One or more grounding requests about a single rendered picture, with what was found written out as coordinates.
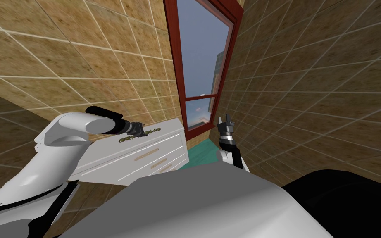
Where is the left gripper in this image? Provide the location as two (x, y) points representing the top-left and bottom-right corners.
(129, 121), (145, 137)

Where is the teal floor mat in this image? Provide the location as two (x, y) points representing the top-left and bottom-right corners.
(176, 138), (221, 171)

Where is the gold chain ornament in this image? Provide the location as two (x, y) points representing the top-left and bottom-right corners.
(119, 126), (162, 143)

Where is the red framed window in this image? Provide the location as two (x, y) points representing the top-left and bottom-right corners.
(163, 0), (245, 141)

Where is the white drawer front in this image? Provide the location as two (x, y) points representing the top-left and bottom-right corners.
(117, 146), (187, 186)
(81, 133), (185, 182)

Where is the white dresser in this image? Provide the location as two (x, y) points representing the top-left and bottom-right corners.
(67, 118), (190, 186)

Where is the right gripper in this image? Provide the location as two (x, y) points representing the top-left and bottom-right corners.
(217, 114), (236, 134)

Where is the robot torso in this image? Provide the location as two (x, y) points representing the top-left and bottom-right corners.
(57, 161), (336, 238)

